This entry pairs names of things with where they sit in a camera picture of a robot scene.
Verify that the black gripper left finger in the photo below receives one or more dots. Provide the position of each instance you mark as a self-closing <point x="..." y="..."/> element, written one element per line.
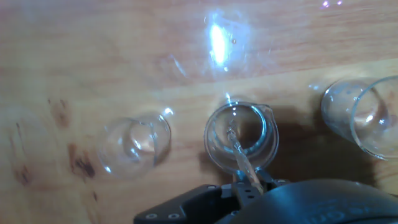
<point x="247" y="193"/>

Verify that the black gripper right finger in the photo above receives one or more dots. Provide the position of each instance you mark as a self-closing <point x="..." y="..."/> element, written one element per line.
<point x="270" y="184"/>

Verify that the clear glass stirring rod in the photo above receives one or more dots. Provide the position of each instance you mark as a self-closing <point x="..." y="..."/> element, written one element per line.
<point x="241" y="155"/>

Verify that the medium glass beaker with water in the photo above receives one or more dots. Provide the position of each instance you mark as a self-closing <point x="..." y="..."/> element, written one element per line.
<point x="264" y="137"/>

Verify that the large glass beaker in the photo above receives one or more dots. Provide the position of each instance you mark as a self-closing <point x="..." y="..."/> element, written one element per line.
<point x="357" y="115"/>

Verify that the small empty glass beaker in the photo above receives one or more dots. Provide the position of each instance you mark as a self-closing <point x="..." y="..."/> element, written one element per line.
<point x="133" y="146"/>

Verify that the glossy wooden board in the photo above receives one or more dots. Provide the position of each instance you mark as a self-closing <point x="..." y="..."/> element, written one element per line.
<point x="93" y="62"/>

